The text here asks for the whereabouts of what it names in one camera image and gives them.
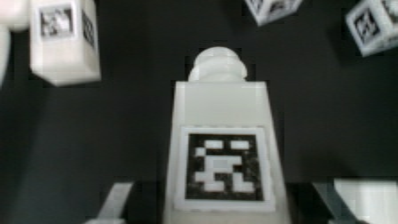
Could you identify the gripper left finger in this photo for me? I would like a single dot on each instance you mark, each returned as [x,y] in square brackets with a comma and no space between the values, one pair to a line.
[110,211]

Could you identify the white tagged cube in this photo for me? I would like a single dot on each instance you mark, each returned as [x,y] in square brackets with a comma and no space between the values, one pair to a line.
[270,9]
[371,22]

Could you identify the white chair leg block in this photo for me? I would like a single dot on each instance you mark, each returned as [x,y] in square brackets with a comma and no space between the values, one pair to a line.
[64,50]

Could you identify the white tagged cube far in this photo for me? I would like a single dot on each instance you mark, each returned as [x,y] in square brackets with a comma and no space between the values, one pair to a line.
[371,22]

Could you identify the white chair back frame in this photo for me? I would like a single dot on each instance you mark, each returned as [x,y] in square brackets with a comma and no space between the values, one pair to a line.
[12,23]

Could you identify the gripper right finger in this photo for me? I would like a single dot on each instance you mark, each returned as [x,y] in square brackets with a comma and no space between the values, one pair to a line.
[341,213]

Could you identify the white U-shaped fence rail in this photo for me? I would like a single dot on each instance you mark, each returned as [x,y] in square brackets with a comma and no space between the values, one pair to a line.
[370,197]

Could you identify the white tagged cube near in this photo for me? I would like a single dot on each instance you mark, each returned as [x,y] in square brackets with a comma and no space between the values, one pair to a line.
[270,9]

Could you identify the white chair leg with tag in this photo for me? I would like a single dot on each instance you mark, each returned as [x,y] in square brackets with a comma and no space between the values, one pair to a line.
[224,187]

